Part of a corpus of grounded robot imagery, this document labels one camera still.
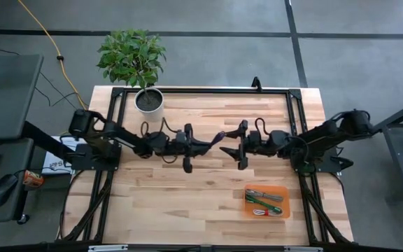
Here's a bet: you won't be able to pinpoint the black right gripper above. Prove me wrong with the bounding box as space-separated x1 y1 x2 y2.
219 119 269 172

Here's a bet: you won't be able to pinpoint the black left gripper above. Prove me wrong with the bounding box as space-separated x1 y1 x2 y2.
168 122 217 174

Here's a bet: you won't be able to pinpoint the purple braided USB-C cable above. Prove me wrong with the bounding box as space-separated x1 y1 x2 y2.
209 131 227 147

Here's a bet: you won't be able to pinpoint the grey braided USB-C cable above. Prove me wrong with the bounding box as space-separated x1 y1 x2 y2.
245 188 284 203

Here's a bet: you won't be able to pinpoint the green braided USB-C cable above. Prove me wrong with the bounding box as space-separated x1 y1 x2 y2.
245 195 283 214

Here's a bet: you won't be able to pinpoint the white USB-C cable red tie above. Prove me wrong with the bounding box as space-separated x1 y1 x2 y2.
252 208 283 218

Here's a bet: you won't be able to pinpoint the white textured plant pot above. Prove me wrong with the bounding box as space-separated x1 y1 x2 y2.
134 87 164 119

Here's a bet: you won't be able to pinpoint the orange plastic tray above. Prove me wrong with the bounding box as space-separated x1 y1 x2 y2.
243 184 291 221

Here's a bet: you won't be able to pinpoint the green leafy potted plant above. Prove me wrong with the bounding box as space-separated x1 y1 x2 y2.
96 29 167 102

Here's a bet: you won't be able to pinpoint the white printed paper sheet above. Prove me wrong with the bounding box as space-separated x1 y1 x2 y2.
42 135 80 175

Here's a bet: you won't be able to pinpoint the orange can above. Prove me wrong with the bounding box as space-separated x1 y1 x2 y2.
22 169 45 188

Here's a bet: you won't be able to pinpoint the black office desk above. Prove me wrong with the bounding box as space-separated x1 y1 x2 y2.
0 54 45 225

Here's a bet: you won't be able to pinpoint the black computer mouse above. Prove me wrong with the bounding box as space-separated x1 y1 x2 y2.
0 174 20 208

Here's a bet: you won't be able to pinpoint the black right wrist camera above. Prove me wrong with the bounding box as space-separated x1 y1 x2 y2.
249 129 262 145

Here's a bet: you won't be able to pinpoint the black aluminium table frame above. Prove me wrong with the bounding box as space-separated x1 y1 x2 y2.
56 86 355 246

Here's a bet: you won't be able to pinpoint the silver frame bracket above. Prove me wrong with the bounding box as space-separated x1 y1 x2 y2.
88 244 129 252
284 246 324 252

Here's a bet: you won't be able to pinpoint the black floor cables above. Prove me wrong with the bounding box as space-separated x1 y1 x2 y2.
0 43 80 108

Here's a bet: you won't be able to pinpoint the yellow extension cord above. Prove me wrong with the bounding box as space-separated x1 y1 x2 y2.
17 0 89 111

